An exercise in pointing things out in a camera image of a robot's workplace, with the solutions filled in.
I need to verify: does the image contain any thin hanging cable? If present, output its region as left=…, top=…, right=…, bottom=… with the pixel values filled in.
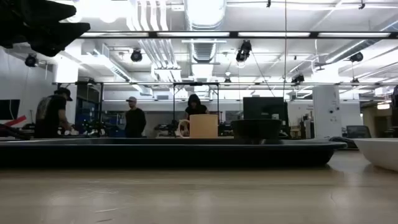
left=283, top=0, right=289, bottom=100

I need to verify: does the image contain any black wall screen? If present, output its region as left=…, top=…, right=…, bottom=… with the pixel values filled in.
left=0, top=99, right=21, bottom=121

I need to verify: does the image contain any tan ceramic mug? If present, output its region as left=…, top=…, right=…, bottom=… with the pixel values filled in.
left=177, top=114, right=219, bottom=139

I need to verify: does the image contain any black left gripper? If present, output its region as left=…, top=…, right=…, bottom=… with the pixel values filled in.
left=0, top=0, right=91, bottom=57

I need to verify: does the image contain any dark office chair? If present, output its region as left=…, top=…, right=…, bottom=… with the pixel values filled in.
left=346, top=125, right=372, bottom=139

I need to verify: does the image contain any white plate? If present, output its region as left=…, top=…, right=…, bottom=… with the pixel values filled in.
left=353, top=138, right=398, bottom=172

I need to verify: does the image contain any black serving tray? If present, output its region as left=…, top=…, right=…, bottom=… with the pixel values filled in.
left=0, top=138, right=348, bottom=167

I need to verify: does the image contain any person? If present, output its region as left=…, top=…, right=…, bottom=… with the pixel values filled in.
left=183, top=93, right=210, bottom=121
left=33, top=87, right=74, bottom=139
left=124, top=96, right=147, bottom=139

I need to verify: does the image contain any black computer monitor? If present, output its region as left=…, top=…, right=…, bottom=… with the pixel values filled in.
left=243, top=96, right=289, bottom=121

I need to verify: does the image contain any black ceiling spotlight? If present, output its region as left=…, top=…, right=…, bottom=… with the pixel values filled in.
left=130, top=49, right=144, bottom=63
left=291, top=73, right=306, bottom=85
left=349, top=51, right=364, bottom=63
left=24, top=53, right=39, bottom=68
left=235, top=40, right=253, bottom=63

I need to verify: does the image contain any black bowl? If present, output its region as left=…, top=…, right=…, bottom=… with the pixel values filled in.
left=230, top=119, right=283, bottom=141

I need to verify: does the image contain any silver ventilation duct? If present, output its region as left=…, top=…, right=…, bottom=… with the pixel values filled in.
left=184, top=0, right=228, bottom=63

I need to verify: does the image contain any white pillar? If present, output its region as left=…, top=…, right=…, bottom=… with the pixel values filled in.
left=312, top=85, right=343, bottom=139

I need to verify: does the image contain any black overhead frame bar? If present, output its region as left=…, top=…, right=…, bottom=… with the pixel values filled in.
left=79, top=30, right=398, bottom=39

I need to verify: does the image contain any red bar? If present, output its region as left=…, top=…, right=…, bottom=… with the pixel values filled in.
left=4, top=114, right=27, bottom=128

